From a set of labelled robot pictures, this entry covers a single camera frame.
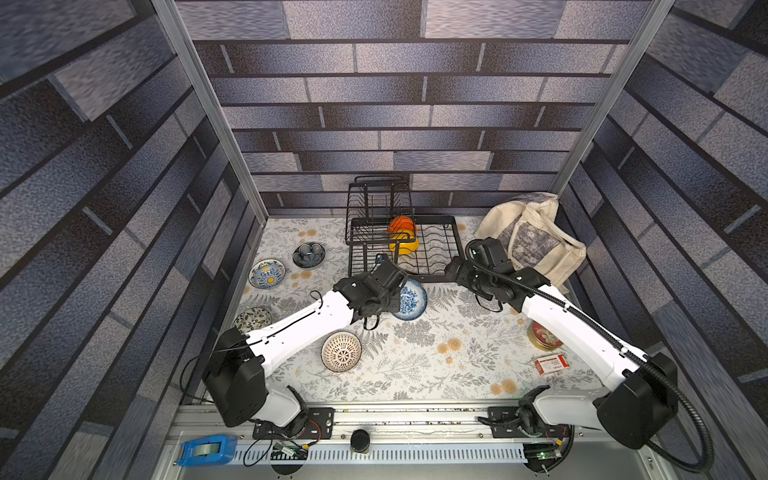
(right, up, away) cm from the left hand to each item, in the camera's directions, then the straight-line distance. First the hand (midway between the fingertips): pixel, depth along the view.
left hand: (394, 295), depth 81 cm
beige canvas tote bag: (+47, +18, +17) cm, 53 cm away
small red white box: (+44, -19, 0) cm, 47 cm away
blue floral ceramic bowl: (+5, -2, +3) cm, 6 cm away
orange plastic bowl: (+3, +22, +28) cm, 36 cm away
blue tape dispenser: (-42, -33, -14) cm, 55 cm away
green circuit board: (+37, -36, -11) cm, 53 cm away
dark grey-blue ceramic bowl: (-31, +10, +25) cm, 41 cm away
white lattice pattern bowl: (-16, -17, +4) cm, 24 cm away
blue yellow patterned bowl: (-44, +4, +20) cm, 48 cm away
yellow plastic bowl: (+3, +16, +1) cm, 16 cm away
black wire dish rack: (-5, +23, +28) cm, 37 cm away
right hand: (+17, +6, +1) cm, 19 cm away
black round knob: (-8, -29, -17) cm, 34 cm away
